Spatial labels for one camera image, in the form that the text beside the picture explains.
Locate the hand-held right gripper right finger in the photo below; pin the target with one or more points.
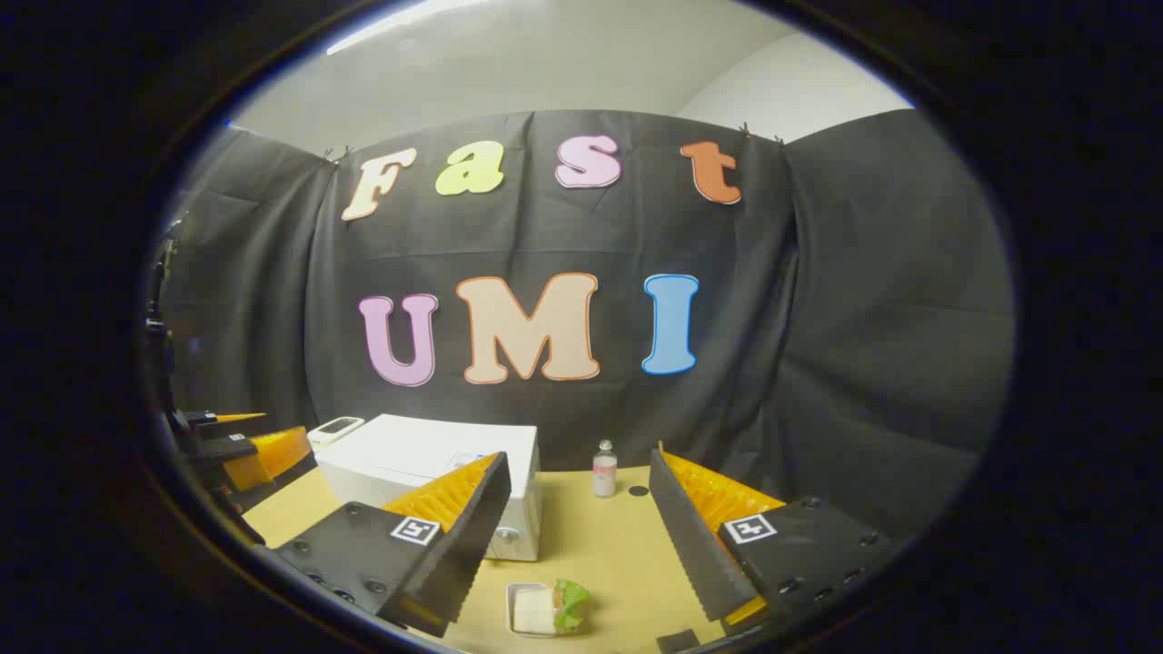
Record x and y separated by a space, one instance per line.
695 536

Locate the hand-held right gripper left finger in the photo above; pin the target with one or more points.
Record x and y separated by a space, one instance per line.
459 536

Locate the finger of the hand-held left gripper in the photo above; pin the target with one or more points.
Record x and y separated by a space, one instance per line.
273 454
204 422

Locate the white microwave oven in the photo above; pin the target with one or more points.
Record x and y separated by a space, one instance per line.
409 450

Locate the white toaster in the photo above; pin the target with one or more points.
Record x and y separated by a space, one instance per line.
334 429

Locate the small white tray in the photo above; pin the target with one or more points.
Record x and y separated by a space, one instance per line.
511 610

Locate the black table clamp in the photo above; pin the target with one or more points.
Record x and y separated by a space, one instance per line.
677 641

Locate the small clear bottle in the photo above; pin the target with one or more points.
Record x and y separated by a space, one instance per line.
604 474

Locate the black backdrop cloth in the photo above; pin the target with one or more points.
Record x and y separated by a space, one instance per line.
818 318

